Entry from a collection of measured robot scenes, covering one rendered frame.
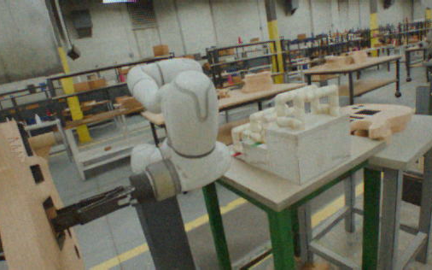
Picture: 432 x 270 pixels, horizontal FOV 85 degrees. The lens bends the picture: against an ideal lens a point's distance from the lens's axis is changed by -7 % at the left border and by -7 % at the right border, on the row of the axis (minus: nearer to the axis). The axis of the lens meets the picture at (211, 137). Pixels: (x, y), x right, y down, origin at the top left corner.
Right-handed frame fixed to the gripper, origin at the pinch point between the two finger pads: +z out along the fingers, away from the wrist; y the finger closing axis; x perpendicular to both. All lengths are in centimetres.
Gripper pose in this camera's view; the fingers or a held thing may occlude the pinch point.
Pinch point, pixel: (57, 220)
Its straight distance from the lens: 60.8
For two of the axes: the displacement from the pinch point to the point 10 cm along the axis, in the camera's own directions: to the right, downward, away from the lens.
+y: -4.3, 0.6, 9.0
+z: -8.5, 3.0, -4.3
